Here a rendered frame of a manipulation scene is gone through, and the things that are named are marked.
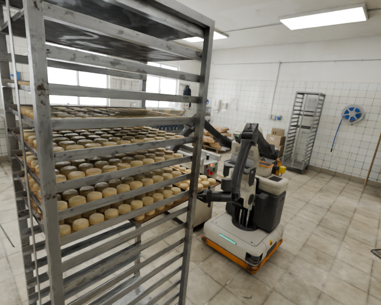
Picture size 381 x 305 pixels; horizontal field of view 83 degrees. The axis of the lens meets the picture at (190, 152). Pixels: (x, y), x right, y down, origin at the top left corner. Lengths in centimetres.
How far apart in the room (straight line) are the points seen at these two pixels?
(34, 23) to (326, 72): 589
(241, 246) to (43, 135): 186
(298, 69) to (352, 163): 253
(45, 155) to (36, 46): 25
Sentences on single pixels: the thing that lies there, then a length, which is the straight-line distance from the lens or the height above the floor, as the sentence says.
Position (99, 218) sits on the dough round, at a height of 106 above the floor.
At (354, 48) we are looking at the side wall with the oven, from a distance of 616.
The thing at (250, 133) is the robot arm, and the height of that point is 133.
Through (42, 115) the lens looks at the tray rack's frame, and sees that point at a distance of 64.
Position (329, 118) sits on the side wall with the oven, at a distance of 605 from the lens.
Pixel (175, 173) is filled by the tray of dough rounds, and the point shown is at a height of 115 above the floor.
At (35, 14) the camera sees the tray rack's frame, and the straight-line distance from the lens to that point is 65.
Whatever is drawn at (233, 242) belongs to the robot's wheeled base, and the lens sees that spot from 219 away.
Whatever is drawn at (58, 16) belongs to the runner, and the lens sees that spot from 70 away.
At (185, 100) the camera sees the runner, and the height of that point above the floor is 150.
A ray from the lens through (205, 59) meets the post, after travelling 98.
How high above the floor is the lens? 152
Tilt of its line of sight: 15 degrees down
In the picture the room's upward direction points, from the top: 5 degrees clockwise
